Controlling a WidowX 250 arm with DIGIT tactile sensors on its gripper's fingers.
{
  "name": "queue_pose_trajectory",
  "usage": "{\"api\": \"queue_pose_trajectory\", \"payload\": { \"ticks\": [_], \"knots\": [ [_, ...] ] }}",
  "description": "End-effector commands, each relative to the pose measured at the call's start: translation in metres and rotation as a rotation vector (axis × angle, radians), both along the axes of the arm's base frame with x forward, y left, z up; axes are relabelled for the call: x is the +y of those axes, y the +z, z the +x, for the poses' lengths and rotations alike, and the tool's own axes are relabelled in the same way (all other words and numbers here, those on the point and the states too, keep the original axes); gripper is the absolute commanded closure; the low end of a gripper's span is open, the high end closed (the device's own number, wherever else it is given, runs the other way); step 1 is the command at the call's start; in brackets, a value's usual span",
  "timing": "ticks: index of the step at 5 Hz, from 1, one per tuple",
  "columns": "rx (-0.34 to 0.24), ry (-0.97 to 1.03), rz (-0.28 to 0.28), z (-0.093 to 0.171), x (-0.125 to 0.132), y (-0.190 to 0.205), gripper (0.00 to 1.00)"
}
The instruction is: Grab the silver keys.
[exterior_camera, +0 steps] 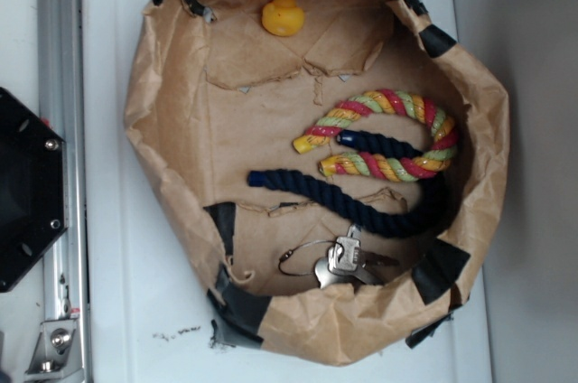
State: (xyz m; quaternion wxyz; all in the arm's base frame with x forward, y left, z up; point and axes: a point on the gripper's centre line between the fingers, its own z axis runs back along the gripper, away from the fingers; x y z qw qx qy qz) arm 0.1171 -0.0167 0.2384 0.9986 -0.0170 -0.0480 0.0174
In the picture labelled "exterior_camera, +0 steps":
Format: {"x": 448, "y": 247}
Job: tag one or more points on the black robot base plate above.
{"x": 32, "y": 190}

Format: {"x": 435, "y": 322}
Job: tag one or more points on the aluminium extrusion rail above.
{"x": 65, "y": 265}

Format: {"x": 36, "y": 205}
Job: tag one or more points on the brown paper bag bin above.
{"x": 256, "y": 143}

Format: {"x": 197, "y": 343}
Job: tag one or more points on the yellow rubber duck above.
{"x": 283, "y": 17}

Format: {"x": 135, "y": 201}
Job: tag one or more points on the silver keys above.
{"x": 345, "y": 261}

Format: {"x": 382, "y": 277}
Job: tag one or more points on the metal corner bracket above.
{"x": 57, "y": 351}

